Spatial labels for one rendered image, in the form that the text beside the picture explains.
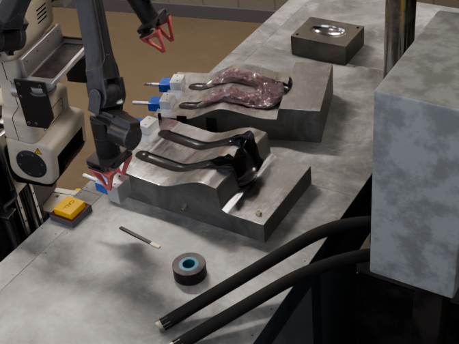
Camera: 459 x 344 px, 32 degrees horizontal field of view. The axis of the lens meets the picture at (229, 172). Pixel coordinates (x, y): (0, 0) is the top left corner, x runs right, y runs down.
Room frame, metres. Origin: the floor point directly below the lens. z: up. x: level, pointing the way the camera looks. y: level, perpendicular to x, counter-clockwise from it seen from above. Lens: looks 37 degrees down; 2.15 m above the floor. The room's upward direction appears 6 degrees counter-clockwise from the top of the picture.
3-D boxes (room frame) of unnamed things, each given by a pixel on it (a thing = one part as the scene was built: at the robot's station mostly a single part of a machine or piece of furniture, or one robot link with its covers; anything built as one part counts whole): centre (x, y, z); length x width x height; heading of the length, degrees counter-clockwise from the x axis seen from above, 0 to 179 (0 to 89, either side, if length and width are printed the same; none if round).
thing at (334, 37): (2.38, -0.38, 0.83); 0.20 x 0.15 x 0.07; 55
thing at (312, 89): (2.05, -0.07, 0.85); 0.50 x 0.26 x 0.11; 72
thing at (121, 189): (1.60, 0.32, 0.93); 0.13 x 0.05 x 0.05; 55
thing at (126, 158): (1.59, 0.28, 0.99); 0.07 x 0.07 x 0.09; 55
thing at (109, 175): (1.57, 0.29, 0.99); 0.07 x 0.07 x 0.09; 55
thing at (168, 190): (1.71, 0.06, 0.87); 0.50 x 0.26 x 0.14; 55
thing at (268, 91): (2.05, -0.06, 0.90); 0.26 x 0.18 x 0.08; 72
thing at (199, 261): (1.38, 0.12, 0.82); 0.08 x 0.08 x 0.04
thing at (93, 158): (1.58, 0.28, 1.06); 0.10 x 0.07 x 0.07; 145
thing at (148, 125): (1.91, 0.25, 0.89); 0.13 x 0.05 x 0.05; 54
